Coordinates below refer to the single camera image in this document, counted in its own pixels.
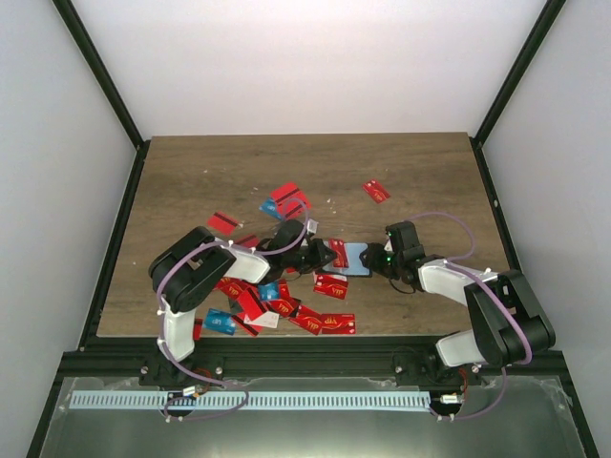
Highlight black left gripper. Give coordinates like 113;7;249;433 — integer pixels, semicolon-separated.
284;239;338;274

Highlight red VIP card carried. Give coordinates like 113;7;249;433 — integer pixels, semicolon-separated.
328;239;349;268

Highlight black card holder wallet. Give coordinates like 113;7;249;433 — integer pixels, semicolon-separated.
316;242;372;278

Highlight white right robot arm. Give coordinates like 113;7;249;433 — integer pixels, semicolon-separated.
359;220;556;385

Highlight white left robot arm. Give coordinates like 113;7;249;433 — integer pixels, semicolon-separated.
148;219;337;385

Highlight red VIP card centre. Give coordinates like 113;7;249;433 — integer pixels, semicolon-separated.
313;275;348;300

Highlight red striped card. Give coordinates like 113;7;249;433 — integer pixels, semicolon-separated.
270;182;301;203
207;212;239;236
235;234;260;249
277;191;311;219

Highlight blue VIP card centre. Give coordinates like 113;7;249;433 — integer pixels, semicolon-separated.
257;281;281;302

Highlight blue card under red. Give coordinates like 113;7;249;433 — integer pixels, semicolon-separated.
259;198;283;220

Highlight red striped card middle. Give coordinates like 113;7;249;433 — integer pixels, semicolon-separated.
235;234;260;249

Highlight red striped card top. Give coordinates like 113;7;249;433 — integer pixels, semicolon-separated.
270;182;301;203

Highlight red VIP card front right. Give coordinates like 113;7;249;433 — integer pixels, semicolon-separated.
321;314;356;335

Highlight lone red VIP card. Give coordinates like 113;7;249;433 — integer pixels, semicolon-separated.
362;179;390;203

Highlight white card front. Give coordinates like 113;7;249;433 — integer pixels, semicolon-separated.
243;311;280;329

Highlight red striped card left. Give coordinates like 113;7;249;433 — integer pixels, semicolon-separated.
207;212;239;236

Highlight blue card front left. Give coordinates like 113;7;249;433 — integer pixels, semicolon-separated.
203;308;236;336

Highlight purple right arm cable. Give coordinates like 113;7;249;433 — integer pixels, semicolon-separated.
395;211;535;421

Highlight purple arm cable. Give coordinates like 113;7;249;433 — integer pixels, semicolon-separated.
395;211;535;421
155;196;316;424

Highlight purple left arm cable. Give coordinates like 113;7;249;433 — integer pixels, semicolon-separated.
155;196;316;424

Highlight black front frame rail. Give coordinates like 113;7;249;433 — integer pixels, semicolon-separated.
56;333;569;387

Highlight light blue slotted cable duct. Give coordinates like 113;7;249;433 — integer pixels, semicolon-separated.
68;390;431;412

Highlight black frame post right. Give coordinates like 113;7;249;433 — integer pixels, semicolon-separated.
470;0;568;144

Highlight black frame post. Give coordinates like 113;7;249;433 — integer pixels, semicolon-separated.
51;0;146;149
470;0;568;144

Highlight black frame post left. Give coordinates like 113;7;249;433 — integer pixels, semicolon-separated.
51;0;146;149

